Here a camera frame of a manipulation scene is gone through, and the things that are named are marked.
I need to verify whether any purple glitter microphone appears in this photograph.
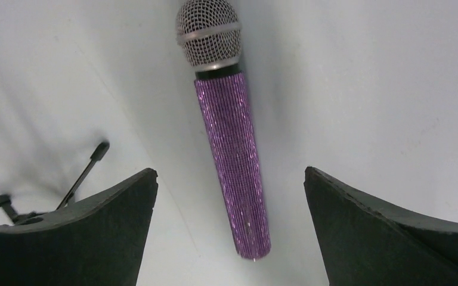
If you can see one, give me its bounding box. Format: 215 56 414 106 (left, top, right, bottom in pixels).
175 1 271 260

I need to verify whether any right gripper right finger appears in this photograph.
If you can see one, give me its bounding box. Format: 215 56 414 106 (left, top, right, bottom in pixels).
304 167 458 285

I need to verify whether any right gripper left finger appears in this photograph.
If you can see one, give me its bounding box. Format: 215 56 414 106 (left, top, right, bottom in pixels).
0 168 158 285

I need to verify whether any black tripod shock-mount stand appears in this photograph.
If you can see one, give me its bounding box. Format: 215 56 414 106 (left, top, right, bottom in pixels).
0 140 110 225

